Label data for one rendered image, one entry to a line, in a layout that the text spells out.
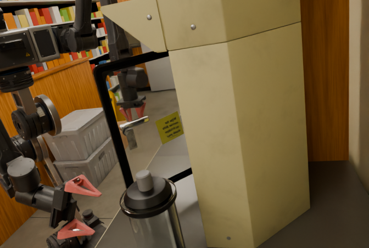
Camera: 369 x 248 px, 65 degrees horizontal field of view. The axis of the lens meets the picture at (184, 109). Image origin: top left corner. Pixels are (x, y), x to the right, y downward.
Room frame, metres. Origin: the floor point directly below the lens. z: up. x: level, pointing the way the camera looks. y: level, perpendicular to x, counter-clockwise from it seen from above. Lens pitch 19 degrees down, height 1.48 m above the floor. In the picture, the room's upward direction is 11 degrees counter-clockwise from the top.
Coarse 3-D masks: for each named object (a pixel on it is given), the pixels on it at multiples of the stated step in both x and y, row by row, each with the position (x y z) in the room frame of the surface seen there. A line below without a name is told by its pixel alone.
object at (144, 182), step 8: (136, 176) 0.47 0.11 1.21; (144, 176) 0.46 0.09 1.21; (152, 176) 0.50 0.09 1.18; (136, 184) 0.49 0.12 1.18; (144, 184) 0.46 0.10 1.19; (152, 184) 0.47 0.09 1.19; (160, 184) 0.47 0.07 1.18; (168, 184) 0.47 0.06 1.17; (128, 192) 0.46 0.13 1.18; (136, 192) 0.46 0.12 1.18; (144, 192) 0.45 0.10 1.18; (152, 192) 0.45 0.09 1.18; (160, 192) 0.45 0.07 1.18; (168, 192) 0.45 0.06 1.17; (128, 200) 0.45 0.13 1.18; (136, 200) 0.44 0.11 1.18; (144, 200) 0.43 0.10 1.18; (152, 200) 0.43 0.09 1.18; (160, 200) 0.44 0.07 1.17; (136, 208) 0.43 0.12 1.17; (144, 208) 0.43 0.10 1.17
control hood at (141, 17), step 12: (132, 0) 0.56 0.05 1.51; (144, 0) 0.55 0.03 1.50; (156, 0) 0.55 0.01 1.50; (108, 12) 0.57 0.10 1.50; (120, 12) 0.56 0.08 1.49; (132, 12) 0.56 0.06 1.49; (144, 12) 0.55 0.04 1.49; (156, 12) 0.54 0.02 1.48; (120, 24) 0.57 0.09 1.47; (132, 24) 0.56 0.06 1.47; (144, 24) 0.55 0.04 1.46; (156, 24) 0.55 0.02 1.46; (144, 36) 0.55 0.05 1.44; (156, 36) 0.55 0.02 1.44; (156, 48) 0.55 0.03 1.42
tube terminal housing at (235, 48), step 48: (192, 0) 0.53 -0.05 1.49; (240, 0) 0.53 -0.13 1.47; (288, 0) 0.59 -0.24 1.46; (192, 48) 0.53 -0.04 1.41; (240, 48) 0.52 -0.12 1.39; (288, 48) 0.58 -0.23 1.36; (192, 96) 0.53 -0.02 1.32; (240, 96) 0.52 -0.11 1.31; (288, 96) 0.58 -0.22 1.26; (192, 144) 0.54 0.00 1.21; (240, 144) 0.51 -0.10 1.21; (288, 144) 0.57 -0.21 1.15; (240, 192) 0.52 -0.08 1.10; (288, 192) 0.57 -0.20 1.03; (240, 240) 0.52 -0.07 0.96
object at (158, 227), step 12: (168, 180) 0.50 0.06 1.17; (120, 204) 0.45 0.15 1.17; (156, 216) 0.43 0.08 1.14; (168, 216) 0.44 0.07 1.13; (132, 228) 0.45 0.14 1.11; (144, 228) 0.43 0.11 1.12; (156, 228) 0.43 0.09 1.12; (168, 228) 0.43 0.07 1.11; (180, 228) 0.47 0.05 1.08; (144, 240) 0.43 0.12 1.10; (156, 240) 0.42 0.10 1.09; (168, 240) 0.43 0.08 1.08; (180, 240) 0.45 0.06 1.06
